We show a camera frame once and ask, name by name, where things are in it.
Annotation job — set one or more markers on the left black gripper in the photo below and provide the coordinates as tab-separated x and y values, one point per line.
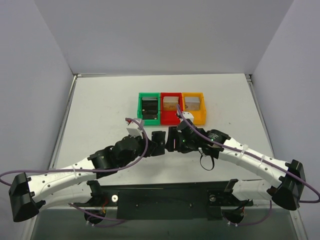
153	146

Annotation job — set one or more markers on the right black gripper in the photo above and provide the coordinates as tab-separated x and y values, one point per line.
175	141

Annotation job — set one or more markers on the black leather card holder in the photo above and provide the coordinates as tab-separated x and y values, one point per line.
159	137

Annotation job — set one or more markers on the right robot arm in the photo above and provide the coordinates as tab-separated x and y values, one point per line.
279	181

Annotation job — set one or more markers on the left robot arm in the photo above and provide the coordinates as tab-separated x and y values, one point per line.
28	194

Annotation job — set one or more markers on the grey cards stack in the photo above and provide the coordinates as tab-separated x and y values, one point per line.
192	103

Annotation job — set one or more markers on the beige cards stack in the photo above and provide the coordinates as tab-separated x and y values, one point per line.
169	103

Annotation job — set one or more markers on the black card holders stack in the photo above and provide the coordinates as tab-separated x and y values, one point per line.
149	108

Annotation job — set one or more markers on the yellow plastic bin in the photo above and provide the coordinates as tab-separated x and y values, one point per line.
201	115

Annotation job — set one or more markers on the red plastic bin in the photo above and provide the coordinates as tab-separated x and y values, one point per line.
169	118

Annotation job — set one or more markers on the green plastic bin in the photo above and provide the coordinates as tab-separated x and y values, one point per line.
139	113

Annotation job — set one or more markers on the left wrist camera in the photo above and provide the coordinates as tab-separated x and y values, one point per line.
133	129

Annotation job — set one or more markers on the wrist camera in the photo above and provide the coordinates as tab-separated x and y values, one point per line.
186	115
133	129

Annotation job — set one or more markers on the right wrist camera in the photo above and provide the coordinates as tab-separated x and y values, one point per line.
186	115

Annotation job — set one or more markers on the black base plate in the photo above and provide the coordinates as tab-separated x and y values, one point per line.
166	201

